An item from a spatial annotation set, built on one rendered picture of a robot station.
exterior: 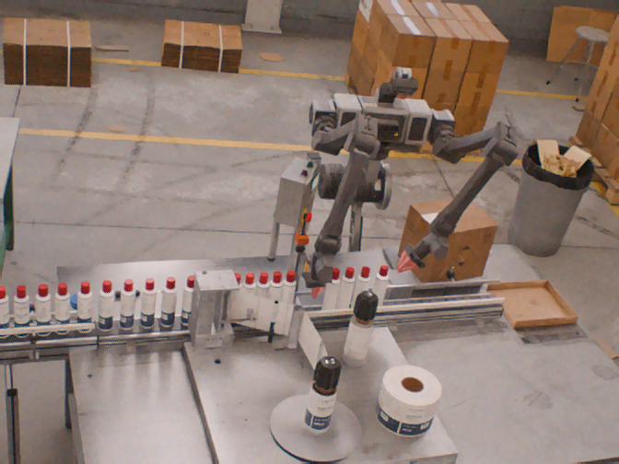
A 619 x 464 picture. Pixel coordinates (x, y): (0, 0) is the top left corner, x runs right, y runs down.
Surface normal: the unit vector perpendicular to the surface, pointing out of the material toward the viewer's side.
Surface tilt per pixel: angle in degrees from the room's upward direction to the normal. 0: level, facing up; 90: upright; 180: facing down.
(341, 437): 0
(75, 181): 0
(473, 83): 88
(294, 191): 90
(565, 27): 70
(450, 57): 90
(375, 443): 0
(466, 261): 90
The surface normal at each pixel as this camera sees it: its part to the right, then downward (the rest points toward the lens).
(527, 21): 0.15, 0.56
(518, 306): 0.14, -0.83
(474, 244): 0.44, 0.55
